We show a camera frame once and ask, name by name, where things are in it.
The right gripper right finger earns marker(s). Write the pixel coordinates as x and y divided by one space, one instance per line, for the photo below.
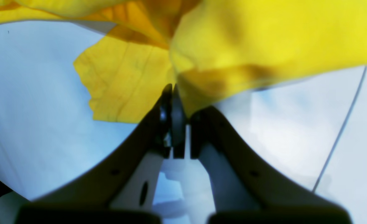
245 188

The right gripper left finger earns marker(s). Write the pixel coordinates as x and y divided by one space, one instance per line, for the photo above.
120 189

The orange yellow t-shirt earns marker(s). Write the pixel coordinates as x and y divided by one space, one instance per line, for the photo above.
212 49

